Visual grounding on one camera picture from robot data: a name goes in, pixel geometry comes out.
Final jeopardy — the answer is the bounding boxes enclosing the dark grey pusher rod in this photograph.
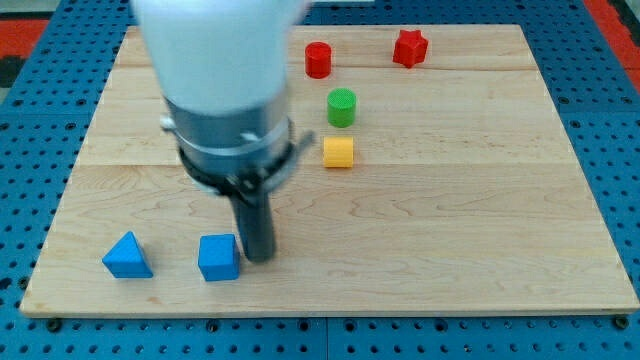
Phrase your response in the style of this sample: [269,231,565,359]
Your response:
[230,193,276,263]

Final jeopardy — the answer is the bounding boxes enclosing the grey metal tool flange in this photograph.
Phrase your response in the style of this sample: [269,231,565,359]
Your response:
[161,91,315,204]

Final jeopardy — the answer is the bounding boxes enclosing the blue cube block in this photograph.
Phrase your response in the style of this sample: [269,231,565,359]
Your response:
[198,234,240,282]

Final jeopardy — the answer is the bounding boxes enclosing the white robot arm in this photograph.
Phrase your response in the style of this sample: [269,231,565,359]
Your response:
[130,0,314,263]

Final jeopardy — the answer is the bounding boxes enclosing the red star block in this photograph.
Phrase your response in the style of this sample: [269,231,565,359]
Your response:
[392,29,429,68]

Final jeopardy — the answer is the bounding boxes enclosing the yellow cylinder block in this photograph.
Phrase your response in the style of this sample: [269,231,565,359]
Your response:
[323,137,354,168]

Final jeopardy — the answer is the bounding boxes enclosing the green cylinder block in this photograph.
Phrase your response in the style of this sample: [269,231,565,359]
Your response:
[327,88,357,128]

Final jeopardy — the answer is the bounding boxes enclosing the red cylinder block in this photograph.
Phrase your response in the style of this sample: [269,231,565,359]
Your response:
[305,42,332,79]

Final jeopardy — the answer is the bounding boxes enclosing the blue triangular prism block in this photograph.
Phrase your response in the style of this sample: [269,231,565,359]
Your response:
[102,231,153,279]

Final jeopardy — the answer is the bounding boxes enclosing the light wooden board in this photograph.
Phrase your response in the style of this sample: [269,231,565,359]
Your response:
[20,25,639,318]

